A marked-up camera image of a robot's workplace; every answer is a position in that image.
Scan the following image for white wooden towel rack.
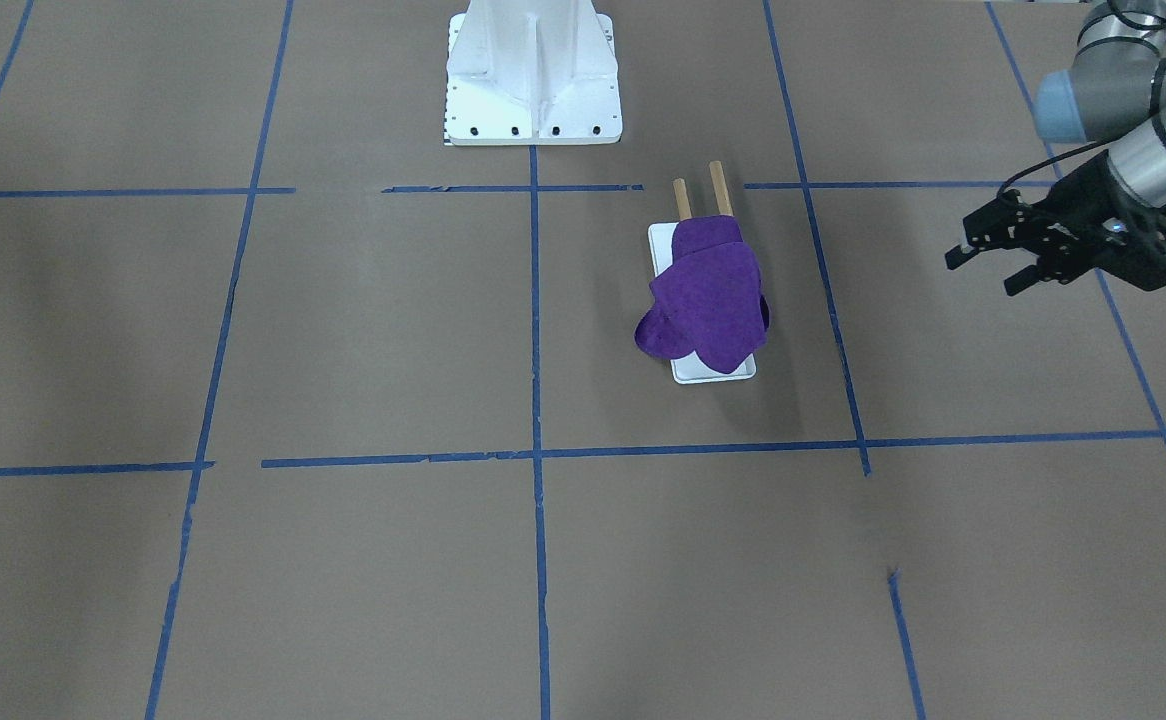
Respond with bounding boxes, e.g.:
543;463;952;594
647;161;757;386

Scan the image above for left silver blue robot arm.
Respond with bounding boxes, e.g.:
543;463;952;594
944;1;1166;296

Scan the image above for purple towel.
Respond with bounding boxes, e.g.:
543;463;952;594
634;214;770;375

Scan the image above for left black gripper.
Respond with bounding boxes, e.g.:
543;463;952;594
944;152;1166;298

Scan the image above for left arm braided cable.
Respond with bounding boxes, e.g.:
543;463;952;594
998;140;1109;201

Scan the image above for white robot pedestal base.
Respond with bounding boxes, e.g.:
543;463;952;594
443;1;624;147

